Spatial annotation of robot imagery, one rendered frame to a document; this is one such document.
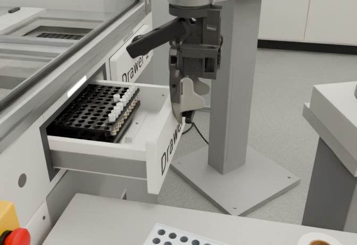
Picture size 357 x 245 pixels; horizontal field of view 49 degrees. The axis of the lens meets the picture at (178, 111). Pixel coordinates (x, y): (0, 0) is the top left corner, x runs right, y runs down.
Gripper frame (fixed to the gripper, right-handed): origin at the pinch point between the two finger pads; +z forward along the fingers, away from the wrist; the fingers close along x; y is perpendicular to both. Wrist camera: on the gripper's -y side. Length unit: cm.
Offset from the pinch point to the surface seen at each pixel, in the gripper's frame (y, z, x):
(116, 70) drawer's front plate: -18.4, 0.2, 17.0
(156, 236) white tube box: 0.9, 10.9, -20.9
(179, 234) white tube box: 4.2, 10.9, -19.8
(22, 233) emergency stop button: -13.0, 1.2, -32.6
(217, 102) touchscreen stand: -2, 49, 98
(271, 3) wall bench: 23, 47, 293
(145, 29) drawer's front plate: -18.2, -2.2, 41.6
